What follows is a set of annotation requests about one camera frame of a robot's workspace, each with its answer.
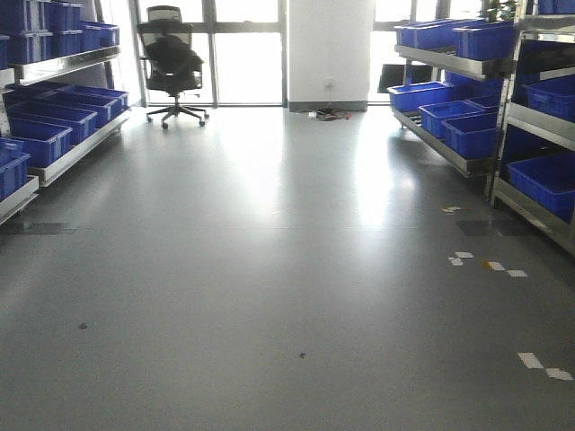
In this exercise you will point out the right shelf rack with bins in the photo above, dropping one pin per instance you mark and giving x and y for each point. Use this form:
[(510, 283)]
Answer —
[(451, 86)]

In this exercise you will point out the shelf rack with bins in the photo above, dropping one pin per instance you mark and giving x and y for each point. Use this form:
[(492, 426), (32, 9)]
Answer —
[(451, 86), (58, 99)]

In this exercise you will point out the left shelf rack with bins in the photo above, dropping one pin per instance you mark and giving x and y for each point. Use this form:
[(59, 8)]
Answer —
[(58, 99)]

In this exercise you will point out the black monitor on floor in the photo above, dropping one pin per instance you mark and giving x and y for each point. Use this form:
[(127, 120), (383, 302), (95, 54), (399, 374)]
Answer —
[(393, 74)]

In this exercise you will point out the white pillar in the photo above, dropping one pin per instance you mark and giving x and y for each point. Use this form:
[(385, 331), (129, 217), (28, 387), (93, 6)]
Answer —
[(328, 54)]

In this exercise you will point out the black office chair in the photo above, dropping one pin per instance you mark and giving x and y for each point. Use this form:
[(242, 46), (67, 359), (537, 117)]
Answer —
[(175, 67)]

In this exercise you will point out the near right steel rack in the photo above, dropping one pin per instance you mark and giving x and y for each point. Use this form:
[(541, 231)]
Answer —
[(533, 169)]

